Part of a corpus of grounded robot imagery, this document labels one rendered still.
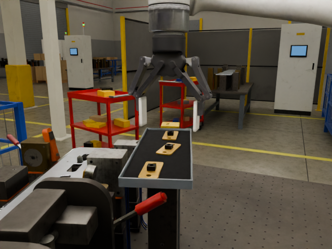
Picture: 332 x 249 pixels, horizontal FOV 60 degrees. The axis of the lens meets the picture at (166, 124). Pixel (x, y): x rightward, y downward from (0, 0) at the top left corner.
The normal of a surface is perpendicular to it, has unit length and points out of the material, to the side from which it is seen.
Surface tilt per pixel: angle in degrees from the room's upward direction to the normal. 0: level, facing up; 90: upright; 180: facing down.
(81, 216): 0
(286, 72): 90
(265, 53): 90
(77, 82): 90
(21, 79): 90
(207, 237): 0
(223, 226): 0
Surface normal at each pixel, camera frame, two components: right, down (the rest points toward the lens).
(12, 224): 0.00, -0.97
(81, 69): -0.38, 0.22
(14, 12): 0.92, 0.10
